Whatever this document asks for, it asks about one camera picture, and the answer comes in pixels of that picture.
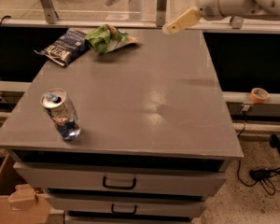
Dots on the metal bracket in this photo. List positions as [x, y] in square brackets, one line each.
[49, 11]
[161, 12]
[236, 22]

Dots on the grey drawer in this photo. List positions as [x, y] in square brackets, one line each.
[83, 177]
[145, 207]

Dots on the roll of masking tape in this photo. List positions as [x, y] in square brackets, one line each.
[259, 95]

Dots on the black power adapter with cable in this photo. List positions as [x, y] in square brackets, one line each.
[261, 176]

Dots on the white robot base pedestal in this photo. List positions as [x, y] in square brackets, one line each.
[127, 0]

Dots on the left metal bracket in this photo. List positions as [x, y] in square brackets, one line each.
[49, 11]

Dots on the top grey drawer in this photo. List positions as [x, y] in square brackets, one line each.
[83, 177]

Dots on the middle metal bracket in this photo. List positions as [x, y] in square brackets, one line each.
[161, 12]

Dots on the green rice chip bag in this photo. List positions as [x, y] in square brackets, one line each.
[107, 38]

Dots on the grey drawer cabinet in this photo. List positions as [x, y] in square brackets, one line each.
[153, 106]

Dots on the blue chip bag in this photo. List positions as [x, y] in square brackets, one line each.
[66, 48]

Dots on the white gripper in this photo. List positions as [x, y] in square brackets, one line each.
[209, 4]

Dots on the cardboard box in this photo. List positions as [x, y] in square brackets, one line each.
[20, 203]

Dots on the right metal bracket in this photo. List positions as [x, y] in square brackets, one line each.
[236, 22]

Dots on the black top drawer handle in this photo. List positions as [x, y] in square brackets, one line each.
[125, 184]

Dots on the silver energy drink can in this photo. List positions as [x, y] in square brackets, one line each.
[62, 112]

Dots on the black drawer handle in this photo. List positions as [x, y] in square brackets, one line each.
[123, 209]
[125, 184]

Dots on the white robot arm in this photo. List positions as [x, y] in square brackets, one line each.
[249, 9]

